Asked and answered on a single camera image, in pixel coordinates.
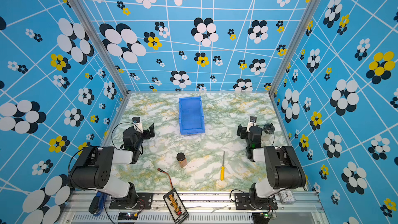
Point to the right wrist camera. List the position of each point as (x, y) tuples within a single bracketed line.
[(252, 122)]

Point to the brown spice jar black lid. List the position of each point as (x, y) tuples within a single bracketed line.
[(182, 160)]

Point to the aluminium corner post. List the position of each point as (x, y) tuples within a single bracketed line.
[(84, 19), (295, 41)]

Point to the clear jar black lid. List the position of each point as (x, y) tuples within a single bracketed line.
[(268, 134)]

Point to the left aluminium corner post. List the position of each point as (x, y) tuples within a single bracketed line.
[(84, 19)]

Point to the small circuit board left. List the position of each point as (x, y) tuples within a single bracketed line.
[(127, 216)]

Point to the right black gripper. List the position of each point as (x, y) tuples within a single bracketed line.
[(243, 130)]

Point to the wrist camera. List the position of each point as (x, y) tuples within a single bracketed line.
[(137, 124), (252, 122)]

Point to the blue black clamp tool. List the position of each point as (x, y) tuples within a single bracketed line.
[(97, 204)]

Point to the aluminium front rail frame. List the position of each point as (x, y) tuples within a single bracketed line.
[(215, 207)]

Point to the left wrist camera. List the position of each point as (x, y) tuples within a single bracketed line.
[(137, 124)]

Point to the blue plastic bin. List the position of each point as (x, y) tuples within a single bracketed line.
[(191, 115)]

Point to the small white alarm clock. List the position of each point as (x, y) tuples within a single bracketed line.
[(287, 197)]

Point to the yellow handled screwdriver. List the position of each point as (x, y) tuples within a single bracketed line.
[(223, 166)]

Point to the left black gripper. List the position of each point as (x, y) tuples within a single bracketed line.
[(151, 131)]

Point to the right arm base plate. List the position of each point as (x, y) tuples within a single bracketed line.
[(246, 201)]

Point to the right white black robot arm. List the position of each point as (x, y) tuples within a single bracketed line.
[(283, 169)]

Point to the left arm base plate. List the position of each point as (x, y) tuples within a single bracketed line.
[(140, 200)]

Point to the black battery pack with cable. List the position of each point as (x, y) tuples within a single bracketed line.
[(174, 203)]

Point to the right aluminium corner post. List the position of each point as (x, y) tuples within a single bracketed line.
[(295, 41)]

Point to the small circuit board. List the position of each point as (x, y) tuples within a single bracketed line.
[(260, 218), (127, 216)]

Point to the small circuit board right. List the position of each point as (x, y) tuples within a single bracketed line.
[(260, 218)]

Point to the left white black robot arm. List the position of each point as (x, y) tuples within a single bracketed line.
[(92, 170)]

